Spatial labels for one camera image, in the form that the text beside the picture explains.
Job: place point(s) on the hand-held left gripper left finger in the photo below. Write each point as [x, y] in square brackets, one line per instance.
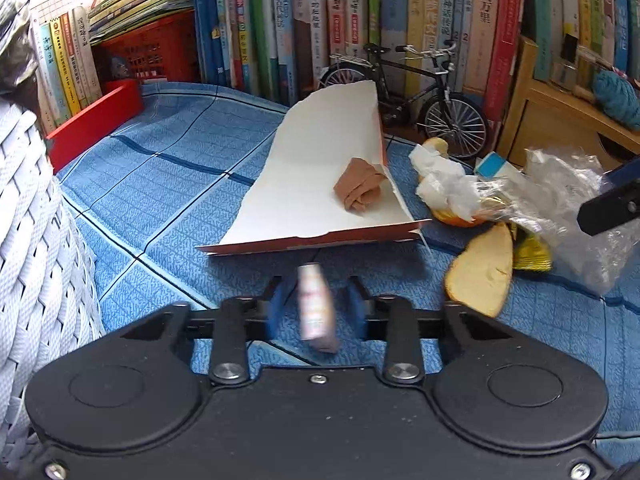
[275, 305]

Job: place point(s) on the blue white small carton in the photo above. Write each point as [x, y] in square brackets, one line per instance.
[492, 165]

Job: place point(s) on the clear plastic bag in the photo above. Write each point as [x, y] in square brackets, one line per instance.
[565, 210]

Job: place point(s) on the wooden drawer box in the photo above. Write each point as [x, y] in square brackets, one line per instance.
[550, 120]

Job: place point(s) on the blue yarn ball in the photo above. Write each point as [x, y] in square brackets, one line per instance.
[617, 97]

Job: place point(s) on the long row of upright books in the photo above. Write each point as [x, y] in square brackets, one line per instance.
[350, 10]

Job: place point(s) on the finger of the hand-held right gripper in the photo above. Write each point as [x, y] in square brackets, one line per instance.
[615, 205]

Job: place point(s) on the small pink white packet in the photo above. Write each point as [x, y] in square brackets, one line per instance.
[316, 305]

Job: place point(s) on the red tray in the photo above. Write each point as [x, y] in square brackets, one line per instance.
[95, 120]

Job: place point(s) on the white and orange cardboard sheet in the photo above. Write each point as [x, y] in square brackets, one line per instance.
[310, 180]

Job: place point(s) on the yellowish peel piece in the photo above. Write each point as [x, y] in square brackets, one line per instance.
[436, 147]

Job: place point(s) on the white tissue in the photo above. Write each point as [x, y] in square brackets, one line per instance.
[445, 185]

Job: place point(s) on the black model bicycle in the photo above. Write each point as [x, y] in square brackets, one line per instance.
[400, 95]

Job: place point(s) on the yellow foil wrapper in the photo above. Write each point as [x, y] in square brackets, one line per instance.
[532, 252]

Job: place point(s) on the small dark-capped bottle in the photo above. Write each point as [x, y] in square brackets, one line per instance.
[569, 47]

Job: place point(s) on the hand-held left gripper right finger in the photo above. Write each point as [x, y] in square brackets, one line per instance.
[357, 310]

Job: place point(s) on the short row of small books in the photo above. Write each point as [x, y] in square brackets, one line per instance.
[65, 65]

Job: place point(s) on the large orange peel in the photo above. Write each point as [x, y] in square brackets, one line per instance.
[480, 275]

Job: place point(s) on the brown paper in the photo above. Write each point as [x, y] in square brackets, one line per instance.
[360, 185]

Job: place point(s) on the blue checked mat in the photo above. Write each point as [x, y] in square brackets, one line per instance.
[175, 200]

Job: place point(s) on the red plastic crate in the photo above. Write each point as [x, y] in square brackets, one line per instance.
[150, 50]

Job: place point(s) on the white woven wastebasket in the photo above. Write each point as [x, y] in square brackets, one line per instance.
[35, 260]

